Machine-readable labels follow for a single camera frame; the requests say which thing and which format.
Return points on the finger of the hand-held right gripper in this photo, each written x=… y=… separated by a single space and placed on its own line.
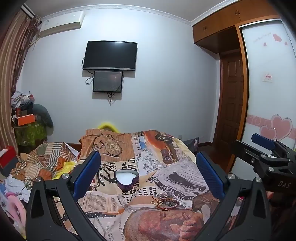
x=242 y=150
x=262 y=140

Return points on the white heart-print wardrobe door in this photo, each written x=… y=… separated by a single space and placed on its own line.
x=266 y=104

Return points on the pocket watch print pillow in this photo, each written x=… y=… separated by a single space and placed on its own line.
x=111 y=143

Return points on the striped brown curtain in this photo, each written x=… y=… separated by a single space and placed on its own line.
x=11 y=69

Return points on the pink door sticker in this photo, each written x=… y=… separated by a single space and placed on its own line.
x=267 y=77

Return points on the pile of clothes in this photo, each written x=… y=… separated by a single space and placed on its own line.
x=22 y=102

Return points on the light blue white cloth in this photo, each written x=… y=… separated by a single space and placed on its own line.
x=13 y=187

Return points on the orange box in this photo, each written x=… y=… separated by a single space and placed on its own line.
x=24 y=120

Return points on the purple heart-shaped tin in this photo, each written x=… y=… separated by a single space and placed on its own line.
x=127 y=179

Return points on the black wall television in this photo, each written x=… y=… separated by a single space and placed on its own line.
x=109 y=54

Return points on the person's right hand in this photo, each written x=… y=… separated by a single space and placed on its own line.
x=269 y=195

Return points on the newspaper print blanket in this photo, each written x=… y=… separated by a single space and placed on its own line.
x=161 y=222

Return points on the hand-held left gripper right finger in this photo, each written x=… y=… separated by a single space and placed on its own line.
x=209 y=176

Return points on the green patterned bag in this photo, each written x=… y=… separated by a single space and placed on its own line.
x=30 y=134

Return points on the wooden overhead cabinet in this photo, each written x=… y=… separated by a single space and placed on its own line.
x=212 y=27

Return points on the yellow cloth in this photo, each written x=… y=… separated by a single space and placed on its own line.
x=66 y=169

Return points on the red box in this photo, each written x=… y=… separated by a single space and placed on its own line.
x=7 y=158

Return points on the grey garment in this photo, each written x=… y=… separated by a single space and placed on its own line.
x=44 y=115

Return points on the small black monitor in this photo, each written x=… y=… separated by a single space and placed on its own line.
x=107 y=81

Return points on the pink plastic item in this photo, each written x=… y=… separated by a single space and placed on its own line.
x=13 y=210

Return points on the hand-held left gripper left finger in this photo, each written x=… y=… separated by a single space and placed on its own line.
x=86 y=176

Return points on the white air conditioner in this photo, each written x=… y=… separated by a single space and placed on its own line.
x=60 y=24

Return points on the striped brown patchwork cloth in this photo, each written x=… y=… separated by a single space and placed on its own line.
x=41 y=160

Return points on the brown wooden door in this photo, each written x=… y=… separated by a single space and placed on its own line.
x=231 y=97

